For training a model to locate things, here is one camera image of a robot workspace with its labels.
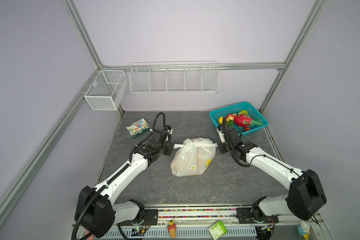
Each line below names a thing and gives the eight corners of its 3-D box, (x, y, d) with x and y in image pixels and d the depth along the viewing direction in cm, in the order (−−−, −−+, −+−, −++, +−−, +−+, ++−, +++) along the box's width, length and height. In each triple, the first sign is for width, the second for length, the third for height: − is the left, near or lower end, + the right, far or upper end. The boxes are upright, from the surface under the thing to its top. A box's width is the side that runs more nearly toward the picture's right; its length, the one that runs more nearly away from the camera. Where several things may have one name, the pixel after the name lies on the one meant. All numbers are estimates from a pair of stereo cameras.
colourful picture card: (133, 140, 106) (130, 135, 101) (128, 132, 111) (125, 126, 106) (151, 130, 112) (149, 125, 107) (145, 123, 116) (143, 117, 111)
